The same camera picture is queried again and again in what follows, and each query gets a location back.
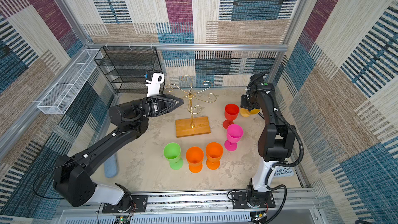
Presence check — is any yellow wine glass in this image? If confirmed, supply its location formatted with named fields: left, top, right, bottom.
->
left=240, top=108, right=260, bottom=117

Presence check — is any red wine glass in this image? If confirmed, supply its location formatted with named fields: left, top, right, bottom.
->
left=222, top=104, right=240, bottom=129

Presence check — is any pink wine glass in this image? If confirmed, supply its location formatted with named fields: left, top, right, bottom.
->
left=224, top=124, right=244, bottom=151

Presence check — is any green wine glass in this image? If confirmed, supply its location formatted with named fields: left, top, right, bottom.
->
left=163, top=143, right=183, bottom=170

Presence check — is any small orange wine glass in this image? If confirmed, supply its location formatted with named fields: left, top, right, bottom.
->
left=186, top=147, right=204, bottom=173

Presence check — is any large orange wine glass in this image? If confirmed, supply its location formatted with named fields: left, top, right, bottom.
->
left=206, top=142, right=223, bottom=170

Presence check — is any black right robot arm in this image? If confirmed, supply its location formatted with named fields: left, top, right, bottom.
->
left=240, top=74, right=304, bottom=208

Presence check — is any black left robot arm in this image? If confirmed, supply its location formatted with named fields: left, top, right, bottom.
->
left=53, top=94, right=183, bottom=213

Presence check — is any black mesh shelf rack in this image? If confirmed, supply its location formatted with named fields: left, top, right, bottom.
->
left=94, top=46, right=163, bottom=93

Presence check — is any printed booklet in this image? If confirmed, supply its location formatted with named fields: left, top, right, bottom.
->
left=272, top=167, right=294, bottom=177

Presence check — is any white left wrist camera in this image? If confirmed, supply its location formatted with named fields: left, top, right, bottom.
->
left=145, top=71, right=164, bottom=97

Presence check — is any gold wire wine glass rack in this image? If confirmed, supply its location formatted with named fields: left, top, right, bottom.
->
left=166, top=75, right=217, bottom=138

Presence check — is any white wire basket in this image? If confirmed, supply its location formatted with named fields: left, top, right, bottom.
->
left=37, top=49, right=99, bottom=115

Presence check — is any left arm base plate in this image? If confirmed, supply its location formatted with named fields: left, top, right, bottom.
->
left=102, top=195, right=148, bottom=214

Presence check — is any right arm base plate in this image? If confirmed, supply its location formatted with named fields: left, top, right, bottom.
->
left=230, top=191, right=276, bottom=209

